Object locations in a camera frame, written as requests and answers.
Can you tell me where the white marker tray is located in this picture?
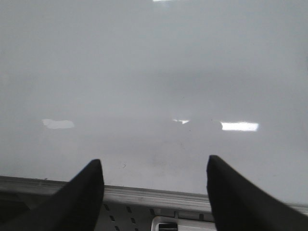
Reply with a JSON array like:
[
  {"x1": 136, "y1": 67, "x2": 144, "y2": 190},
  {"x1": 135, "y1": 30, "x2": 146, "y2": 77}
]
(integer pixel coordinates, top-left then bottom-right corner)
[{"x1": 151, "y1": 216, "x2": 217, "y2": 231}]

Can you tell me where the white whiteboard with aluminium frame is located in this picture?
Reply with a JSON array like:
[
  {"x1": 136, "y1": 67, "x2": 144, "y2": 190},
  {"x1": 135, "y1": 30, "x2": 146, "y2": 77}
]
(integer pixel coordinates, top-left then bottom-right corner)
[{"x1": 0, "y1": 0, "x2": 308, "y2": 213}]

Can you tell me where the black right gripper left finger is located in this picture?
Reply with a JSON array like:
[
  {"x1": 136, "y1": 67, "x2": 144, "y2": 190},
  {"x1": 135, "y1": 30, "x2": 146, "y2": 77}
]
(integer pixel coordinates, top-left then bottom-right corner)
[{"x1": 0, "y1": 159, "x2": 104, "y2": 231}]

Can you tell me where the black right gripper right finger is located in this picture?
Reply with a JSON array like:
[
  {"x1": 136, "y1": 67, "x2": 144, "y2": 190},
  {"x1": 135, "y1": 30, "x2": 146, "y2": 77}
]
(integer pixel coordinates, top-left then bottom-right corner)
[{"x1": 206, "y1": 155, "x2": 308, "y2": 231}]

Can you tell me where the grey perforated metal stand panel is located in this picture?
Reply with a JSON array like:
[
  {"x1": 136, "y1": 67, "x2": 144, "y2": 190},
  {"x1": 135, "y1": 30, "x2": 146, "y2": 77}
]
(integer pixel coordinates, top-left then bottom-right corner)
[{"x1": 95, "y1": 203, "x2": 214, "y2": 231}]

